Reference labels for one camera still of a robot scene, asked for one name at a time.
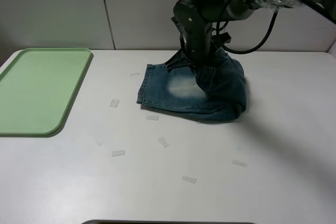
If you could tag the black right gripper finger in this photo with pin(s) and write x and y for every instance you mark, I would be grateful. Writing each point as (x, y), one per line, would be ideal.
(177, 61)

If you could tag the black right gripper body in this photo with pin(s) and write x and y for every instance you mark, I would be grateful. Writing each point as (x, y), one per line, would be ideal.
(199, 45)

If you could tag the children's blue denim shorts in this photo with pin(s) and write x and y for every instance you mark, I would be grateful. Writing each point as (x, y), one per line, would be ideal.
(215, 92)

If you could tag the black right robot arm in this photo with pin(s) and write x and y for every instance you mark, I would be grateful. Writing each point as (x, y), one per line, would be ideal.
(202, 23)

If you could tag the green plastic tray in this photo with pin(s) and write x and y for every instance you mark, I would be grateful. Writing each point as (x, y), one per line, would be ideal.
(38, 87)

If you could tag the clear tape piece centre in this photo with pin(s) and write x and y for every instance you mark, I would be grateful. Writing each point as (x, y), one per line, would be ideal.
(152, 117)

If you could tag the clear tape piece upper left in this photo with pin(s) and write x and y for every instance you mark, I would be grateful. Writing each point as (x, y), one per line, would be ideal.
(114, 103)

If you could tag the clear tape piece tilted middle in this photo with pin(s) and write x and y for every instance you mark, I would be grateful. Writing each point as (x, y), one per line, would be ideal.
(163, 142)

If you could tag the clear tape piece lower left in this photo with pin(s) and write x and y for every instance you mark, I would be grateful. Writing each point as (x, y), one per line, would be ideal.
(117, 153)

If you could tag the clear tape piece lower right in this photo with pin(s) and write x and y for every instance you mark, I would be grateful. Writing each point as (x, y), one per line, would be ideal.
(239, 163)

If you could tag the clear tape piece bottom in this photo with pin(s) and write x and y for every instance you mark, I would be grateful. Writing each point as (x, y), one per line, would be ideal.
(189, 179)

